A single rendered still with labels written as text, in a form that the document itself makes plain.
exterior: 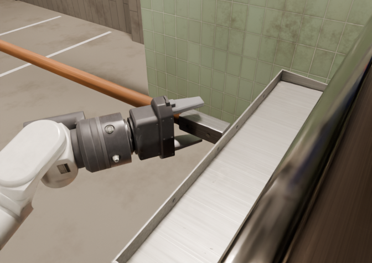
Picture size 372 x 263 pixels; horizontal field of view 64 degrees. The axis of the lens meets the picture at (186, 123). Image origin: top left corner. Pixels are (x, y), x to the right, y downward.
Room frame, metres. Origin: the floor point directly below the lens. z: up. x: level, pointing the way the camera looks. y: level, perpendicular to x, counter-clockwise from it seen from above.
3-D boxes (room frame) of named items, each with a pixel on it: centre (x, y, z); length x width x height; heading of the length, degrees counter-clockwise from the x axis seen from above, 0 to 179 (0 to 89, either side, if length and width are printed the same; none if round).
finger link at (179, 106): (0.42, 0.00, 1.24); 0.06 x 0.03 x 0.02; 111
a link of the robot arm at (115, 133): (0.39, 0.08, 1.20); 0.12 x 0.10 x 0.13; 111
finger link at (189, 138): (0.42, 0.00, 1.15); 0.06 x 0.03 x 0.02; 111
